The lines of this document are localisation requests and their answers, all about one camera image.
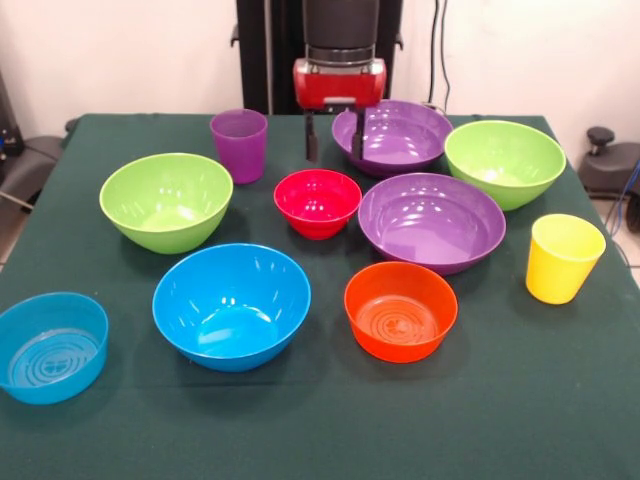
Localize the dark green tablecloth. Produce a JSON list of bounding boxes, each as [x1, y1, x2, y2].
[[0, 112, 640, 480]]

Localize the shallow ribbed blue bowl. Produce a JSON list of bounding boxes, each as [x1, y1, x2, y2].
[[0, 291, 111, 406]]

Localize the deep blue plastic bowl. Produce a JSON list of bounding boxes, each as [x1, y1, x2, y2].
[[151, 242, 313, 374]]

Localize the blue cable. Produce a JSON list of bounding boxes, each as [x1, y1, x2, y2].
[[612, 159, 640, 236]]

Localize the green plastic bowl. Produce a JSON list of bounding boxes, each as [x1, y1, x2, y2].
[[443, 119, 568, 213], [98, 152, 235, 256]]

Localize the orange ribbed plastic bowl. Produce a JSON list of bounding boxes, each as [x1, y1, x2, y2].
[[343, 261, 460, 365]]

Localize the black stand foot with knob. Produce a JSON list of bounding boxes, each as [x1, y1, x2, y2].
[[578, 126, 640, 201]]

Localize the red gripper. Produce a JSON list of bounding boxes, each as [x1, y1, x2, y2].
[[292, 57, 388, 163]]

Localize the black wall cable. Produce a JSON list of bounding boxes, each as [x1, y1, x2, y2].
[[427, 0, 454, 109]]

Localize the small pink plastic bowl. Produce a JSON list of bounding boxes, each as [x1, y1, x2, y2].
[[272, 168, 364, 241]]

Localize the grey stand foot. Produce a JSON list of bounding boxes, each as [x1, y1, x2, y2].
[[0, 135, 64, 211]]

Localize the black equipment box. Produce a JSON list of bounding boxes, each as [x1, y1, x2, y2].
[[0, 69, 24, 161]]

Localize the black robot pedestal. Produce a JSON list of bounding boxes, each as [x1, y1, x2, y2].
[[230, 0, 404, 116]]

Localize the yellow plastic cup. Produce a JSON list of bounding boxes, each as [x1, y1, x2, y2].
[[524, 213, 608, 306]]

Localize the purple plastic cup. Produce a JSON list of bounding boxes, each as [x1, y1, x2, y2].
[[209, 108, 269, 186]]

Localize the purple plastic bowl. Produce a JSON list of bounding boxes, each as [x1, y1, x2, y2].
[[357, 172, 508, 277], [331, 98, 455, 179]]

